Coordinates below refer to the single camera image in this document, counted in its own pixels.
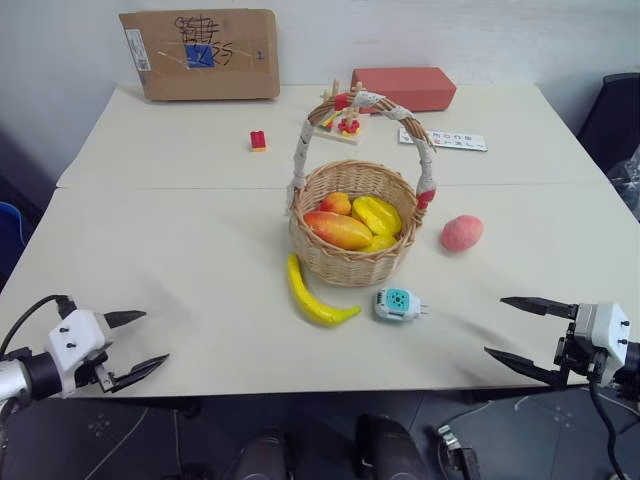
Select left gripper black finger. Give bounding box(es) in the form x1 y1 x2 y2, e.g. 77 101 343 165
110 352 172 394
103 310 148 330

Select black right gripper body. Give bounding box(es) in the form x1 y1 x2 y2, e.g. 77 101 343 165
552 320 609 390

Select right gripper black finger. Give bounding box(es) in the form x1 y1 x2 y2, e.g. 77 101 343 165
499 295 579 322
483 347 569 390

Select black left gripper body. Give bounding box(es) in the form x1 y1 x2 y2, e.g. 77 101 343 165
73 314 116 394

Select small yellow fruit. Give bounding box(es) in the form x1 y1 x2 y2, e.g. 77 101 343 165
358 233 399 254

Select red apple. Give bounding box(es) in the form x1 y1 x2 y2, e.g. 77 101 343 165
318 191 353 217

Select pink peach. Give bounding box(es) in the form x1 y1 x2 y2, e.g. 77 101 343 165
440 214 485 253

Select blue container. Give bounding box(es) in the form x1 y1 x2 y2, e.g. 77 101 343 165
0 200 27 287

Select white teal plug gadget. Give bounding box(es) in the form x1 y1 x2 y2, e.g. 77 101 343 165
372 286 432 324

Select clear plastic bag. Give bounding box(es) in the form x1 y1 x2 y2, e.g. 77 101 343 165
605 148 640 224

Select dark rounded shape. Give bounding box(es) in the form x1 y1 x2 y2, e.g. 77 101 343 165
233 428 289 480
355 413 433 480

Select yellow banana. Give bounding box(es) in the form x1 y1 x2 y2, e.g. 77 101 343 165
285 252 363 329

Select white printed label card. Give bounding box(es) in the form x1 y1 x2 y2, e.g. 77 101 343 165
397 126 488 153

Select yellow starfruit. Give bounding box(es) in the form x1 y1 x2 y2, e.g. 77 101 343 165
350 195 404 238

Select black chair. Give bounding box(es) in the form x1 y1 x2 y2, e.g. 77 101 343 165
576 71 640 174

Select red yellow mango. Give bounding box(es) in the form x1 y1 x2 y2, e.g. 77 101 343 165
303 209 374 251

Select red rectangular box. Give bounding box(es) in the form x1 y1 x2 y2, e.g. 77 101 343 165
350 66 458 116

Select wooden peg stacking toy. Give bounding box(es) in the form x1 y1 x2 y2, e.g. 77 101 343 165
313 78 364 147

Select brown cardboard box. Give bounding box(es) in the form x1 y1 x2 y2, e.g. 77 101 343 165
118 8 282 103

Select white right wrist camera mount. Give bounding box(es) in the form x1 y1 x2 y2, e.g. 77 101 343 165
573 301 632 389

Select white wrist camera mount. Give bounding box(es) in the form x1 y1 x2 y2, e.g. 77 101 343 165
44 309 114 399
573 301 632 389

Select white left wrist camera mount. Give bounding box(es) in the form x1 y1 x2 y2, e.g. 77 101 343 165
44 309 114 399

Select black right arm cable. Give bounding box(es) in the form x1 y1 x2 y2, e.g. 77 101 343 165
586 378 632 480

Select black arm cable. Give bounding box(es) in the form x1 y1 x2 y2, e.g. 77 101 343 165
586 378 632 480
0 294 77 357

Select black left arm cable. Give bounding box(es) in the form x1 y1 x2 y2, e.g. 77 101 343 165
0 294 77 357

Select metal clamp with black strap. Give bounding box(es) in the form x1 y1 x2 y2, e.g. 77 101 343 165
435 423 483 480

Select wicker basket with handle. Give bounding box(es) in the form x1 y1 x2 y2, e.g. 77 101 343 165
285 82 441 289

